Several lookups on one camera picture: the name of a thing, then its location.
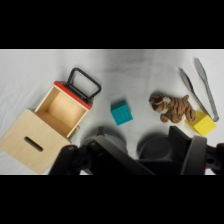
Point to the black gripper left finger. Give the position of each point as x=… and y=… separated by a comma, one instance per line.
x=125, y=157

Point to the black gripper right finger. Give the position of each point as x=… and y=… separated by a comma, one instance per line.
x=190, y=153

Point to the yellow toy block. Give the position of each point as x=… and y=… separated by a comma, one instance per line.
x=201, y=124

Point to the teal toy block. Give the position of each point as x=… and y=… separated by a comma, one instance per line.
x=121, y=114

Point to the striped tiger plush toy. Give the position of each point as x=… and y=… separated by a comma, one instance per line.
x=173, y=108

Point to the silver metal tongs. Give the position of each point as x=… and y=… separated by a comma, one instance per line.
x=204, y=80

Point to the light wooden box with slot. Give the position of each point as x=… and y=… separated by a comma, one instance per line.
x=31, y=133

